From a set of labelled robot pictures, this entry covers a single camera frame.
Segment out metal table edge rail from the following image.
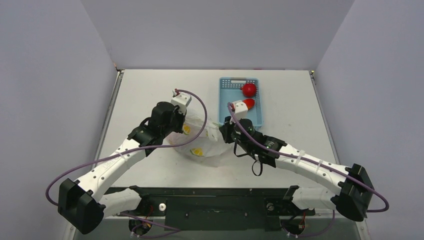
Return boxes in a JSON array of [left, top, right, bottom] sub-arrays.
[[94, 69, 125, 160]]

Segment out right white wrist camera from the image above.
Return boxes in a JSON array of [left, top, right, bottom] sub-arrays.
[[228, 100, 249, 124]]

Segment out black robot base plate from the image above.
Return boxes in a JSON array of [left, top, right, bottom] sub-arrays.
[[115, 185, 316, 233]]

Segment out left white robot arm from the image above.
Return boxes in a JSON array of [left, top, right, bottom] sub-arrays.
[[56, 100, 190, 234]]

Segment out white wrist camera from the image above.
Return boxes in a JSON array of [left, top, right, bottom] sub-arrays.
[[228, 100, 249, 124], [170, 89, 192, 115]]

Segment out red fake pomegranate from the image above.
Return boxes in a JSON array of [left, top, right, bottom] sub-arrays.
[[240, 83, 257, 98]]

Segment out red yellow fake mango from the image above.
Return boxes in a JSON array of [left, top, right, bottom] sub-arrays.
[[242, 98, 256, 110]]

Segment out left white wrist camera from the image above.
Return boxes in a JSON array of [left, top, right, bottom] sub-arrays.
[[170, 89, 192, 115]]

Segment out white plastic bag lemon print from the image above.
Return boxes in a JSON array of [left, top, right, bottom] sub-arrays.
[[166, 111, 231, 165]]

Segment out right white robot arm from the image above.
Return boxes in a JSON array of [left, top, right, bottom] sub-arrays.
[[219, 116, 374, 222]]

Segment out light blue perforated basket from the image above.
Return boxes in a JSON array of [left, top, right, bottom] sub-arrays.
[[218, 77, 263, 129]]

